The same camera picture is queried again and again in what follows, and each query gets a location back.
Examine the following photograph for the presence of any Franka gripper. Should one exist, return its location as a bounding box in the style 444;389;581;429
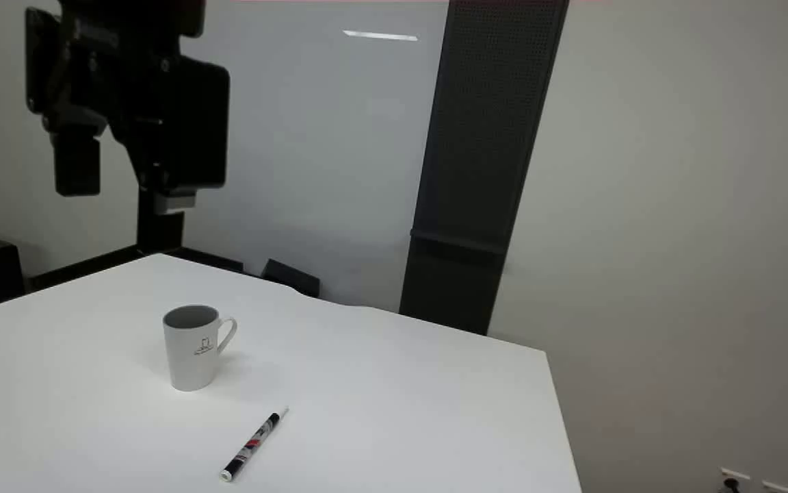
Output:
21;6;232;257

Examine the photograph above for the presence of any black marker pen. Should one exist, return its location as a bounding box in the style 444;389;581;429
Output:
218;405;292;483

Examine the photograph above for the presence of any white ceramic mug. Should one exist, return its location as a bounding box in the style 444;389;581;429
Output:
161;301;241;394

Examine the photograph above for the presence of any large whiteboard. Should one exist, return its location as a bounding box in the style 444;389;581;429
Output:
128;0;451;314

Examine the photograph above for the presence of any dark vertical wall panel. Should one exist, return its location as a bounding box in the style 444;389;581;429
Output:
396;0;573;336

